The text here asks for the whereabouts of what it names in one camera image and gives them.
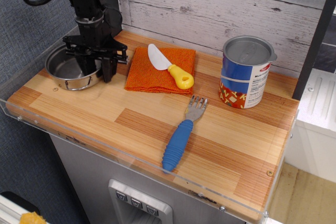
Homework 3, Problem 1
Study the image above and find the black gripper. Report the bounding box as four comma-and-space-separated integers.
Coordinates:
63, 16, 129, 83

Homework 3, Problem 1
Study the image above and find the small metal pot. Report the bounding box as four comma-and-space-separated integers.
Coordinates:
45, 45, 103, 91

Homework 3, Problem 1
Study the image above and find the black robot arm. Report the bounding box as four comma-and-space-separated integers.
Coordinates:
25, 0, 128, 82

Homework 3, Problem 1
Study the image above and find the orange folded cloth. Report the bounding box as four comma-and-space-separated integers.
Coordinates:
124, 47, 196, 95

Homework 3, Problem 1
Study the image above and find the clear acrylic edge guard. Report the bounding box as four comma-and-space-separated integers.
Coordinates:
0, 13, 300, 221

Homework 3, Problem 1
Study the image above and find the grey toy fridge cabinet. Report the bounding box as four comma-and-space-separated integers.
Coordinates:
51, 136, 243, 223

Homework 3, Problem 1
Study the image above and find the blue labelled can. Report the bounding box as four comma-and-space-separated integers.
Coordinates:
218, 35, 277, 109

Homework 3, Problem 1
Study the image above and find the yellow object bottom left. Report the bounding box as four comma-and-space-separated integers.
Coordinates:
19, 212, 47, 224

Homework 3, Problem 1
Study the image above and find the white toy sink unit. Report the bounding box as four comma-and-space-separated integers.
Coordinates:
285, 69, 335, 182

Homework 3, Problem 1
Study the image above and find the yellow handled toy knife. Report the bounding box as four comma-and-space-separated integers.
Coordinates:
148, 44, 194, 90

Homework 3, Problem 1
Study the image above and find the blue handled fork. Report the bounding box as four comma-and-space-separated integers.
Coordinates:
162, 95, 208, 172

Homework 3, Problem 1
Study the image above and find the dark vertical post right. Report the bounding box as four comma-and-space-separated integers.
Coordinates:
292, 0, 335, 100

